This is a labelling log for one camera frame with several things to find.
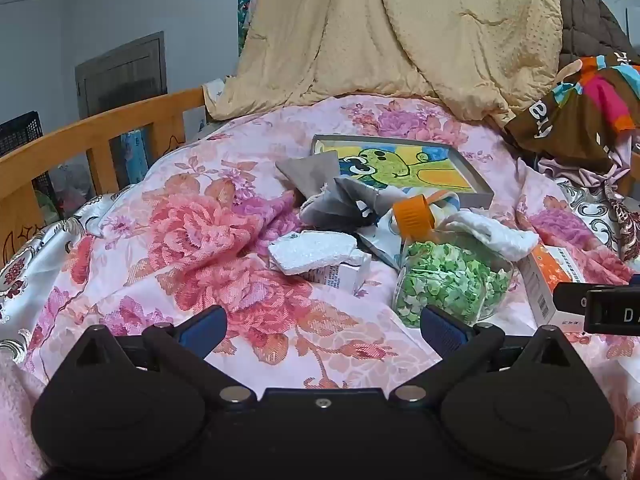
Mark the white pillow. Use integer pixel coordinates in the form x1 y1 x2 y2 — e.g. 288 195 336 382
202 77 232 122

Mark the grey drawstring pouch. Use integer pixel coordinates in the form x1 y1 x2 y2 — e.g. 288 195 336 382
275 151 343 211

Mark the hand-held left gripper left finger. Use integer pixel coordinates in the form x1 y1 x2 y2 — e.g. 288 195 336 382
74 305 253 405

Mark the grey tray with frog picture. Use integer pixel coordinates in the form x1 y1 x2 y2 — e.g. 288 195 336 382
309 134 496 210

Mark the pink fluffy blanket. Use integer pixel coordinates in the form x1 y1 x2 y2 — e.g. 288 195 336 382
0 354 51 480

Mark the orange and white box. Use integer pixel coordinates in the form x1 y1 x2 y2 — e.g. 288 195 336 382
517 244 590 326

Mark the grey cloth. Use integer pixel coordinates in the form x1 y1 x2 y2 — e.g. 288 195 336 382
300 177 396 235

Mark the brown quilted blanket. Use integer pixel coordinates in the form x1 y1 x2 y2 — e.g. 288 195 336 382
555 0 640 68

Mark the white milk carton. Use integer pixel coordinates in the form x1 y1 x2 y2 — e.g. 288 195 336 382
300 252 373 295

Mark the white plastic bag blue print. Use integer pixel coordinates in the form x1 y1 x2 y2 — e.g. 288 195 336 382
357 215 406 267

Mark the silver brown patterned cloth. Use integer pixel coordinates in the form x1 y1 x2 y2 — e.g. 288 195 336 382
555 175 640 262

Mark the clear jar of green paper stars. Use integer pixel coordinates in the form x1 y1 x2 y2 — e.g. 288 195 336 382
392 232 516 328

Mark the black plastic crate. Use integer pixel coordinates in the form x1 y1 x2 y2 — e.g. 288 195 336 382
0 110 51 201

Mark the lilac cloth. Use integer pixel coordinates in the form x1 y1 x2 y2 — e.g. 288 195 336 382
537 132 640 196

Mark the white satin patterned sheet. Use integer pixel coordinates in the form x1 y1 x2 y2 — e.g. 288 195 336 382
0 195 126 361

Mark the brown colourful printed garment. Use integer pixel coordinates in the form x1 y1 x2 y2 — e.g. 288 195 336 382
502 55 640 176

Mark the white towel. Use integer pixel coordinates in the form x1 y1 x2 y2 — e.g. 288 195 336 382
442 210 541 263

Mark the pink floral blanket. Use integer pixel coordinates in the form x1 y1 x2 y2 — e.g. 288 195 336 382
20 95 640 480

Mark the grey wall cabinet door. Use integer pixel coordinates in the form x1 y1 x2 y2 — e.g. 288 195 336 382
75 31 168 121

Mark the beige quilt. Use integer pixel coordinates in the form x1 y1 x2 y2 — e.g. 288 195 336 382
205 0 563 128

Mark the blue printed bag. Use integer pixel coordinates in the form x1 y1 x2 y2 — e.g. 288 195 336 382
120 127 152 182

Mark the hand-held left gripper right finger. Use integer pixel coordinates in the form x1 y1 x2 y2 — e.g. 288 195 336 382
391 305 573 405

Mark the white foam block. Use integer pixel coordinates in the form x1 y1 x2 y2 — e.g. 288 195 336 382
268 230 358 277

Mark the wooden bed rail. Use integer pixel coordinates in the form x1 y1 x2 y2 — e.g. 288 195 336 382
0 85 208 266

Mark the teal patterned cloth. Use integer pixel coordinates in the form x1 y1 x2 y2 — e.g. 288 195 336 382
237 0 259 52

